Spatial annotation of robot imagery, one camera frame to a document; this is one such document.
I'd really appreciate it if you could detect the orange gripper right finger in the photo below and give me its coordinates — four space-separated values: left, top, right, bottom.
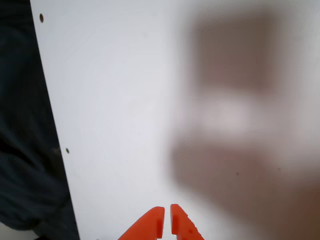
170 203 205 240

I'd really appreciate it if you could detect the person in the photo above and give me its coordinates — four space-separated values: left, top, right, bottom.
0 0 81 240

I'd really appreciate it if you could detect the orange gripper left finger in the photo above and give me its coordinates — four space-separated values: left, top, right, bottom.
117 206 165 240

